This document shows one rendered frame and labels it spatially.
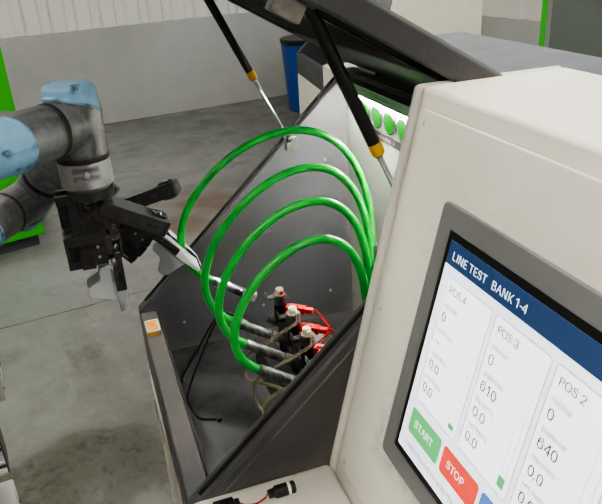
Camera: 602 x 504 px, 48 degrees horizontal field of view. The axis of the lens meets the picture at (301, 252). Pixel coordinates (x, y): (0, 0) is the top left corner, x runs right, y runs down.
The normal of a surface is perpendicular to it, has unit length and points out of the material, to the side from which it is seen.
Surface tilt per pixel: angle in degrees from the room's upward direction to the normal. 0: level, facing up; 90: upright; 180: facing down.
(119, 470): 0
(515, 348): 76
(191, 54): 90
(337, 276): 90
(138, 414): 0
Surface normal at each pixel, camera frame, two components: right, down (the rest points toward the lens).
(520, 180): -0.93, -0.04
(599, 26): -0.93, 0.20
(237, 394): -0.06, -0.91
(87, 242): 0.32, 0.39
